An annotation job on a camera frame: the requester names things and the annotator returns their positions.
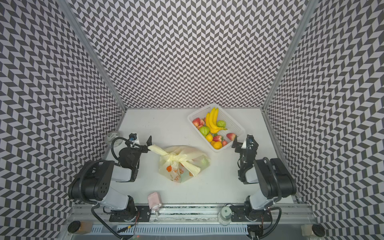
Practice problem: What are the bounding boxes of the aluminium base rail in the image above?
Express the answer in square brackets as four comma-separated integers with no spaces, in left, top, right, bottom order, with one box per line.
[67,202,319,226]

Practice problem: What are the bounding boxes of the yellow fake mango small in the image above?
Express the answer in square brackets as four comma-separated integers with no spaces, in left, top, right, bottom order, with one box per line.
[211,141,223,150]

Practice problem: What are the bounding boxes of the aluminium corner post left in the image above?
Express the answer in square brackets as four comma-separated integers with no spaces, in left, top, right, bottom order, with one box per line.
[56,0,127,111]

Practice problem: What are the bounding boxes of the yellow fake banana bunch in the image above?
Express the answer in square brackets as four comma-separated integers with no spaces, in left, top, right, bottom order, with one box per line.
[206,108,227,134]

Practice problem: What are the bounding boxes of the translucent cream plastic bag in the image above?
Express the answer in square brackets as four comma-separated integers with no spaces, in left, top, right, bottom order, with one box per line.
[148,145,211,183]

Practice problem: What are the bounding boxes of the pink cloth pad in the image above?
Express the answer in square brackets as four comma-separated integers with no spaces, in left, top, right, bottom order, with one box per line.
[147,192,163,212]

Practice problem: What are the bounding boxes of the black cap jar left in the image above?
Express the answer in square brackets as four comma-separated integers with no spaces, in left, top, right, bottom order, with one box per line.
[67,221,93,235]

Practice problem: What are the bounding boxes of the white plastic basket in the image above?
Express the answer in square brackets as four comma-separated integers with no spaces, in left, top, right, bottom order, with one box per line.
[187,104,246,153]

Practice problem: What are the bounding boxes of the yellow fake lemon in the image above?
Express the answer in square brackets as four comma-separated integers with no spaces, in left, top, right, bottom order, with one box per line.
[205,134,213,143]

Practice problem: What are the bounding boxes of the black cap jar right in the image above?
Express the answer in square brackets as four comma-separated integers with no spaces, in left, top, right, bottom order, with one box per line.
[301,224,326,239]

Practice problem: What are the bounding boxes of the aluminium corner post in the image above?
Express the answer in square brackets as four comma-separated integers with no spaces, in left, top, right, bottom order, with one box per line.
[56,0,127,111]
[262,0,319,112]

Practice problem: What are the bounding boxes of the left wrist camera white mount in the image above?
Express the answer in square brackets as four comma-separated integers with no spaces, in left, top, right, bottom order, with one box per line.
[128,133,140,145]

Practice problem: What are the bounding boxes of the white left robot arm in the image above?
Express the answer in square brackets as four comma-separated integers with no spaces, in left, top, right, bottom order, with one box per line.
[68,133,152,211]

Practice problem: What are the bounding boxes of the clear tape roll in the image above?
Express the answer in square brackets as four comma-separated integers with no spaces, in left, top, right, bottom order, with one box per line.
[105,131,123,147]

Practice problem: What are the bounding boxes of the black cap jar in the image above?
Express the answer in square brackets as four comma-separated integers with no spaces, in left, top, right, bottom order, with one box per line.
[67,221,93,235]
[301,224,326,239]

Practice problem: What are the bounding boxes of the aluminium corner post right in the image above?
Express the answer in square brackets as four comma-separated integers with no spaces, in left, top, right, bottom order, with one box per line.
[262,0,319,112]

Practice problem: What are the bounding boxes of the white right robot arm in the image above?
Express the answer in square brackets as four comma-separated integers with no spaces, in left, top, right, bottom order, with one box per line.
[232,135,297,213]

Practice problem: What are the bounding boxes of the white green small bottle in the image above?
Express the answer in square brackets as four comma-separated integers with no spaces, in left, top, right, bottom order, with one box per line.
[218,206,233,226]

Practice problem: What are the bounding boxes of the green fake custard apple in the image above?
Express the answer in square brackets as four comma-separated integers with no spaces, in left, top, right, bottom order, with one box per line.
[217,120,227,128]
[199,126,210,137]

